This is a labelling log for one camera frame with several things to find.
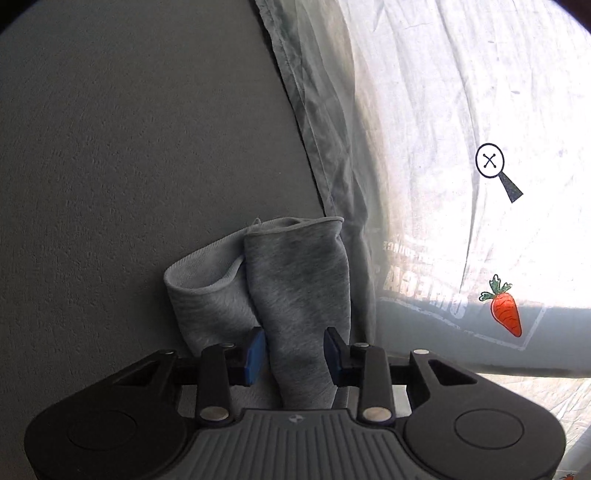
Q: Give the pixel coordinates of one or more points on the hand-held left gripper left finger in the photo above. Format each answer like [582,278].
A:
[256,357]

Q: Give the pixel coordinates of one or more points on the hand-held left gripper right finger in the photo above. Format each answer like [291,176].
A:
[330,355]

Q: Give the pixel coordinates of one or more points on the grey heather garment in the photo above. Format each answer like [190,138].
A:
[295,286]

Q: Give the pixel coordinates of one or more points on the white printed curtain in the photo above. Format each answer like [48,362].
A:
[438,92]

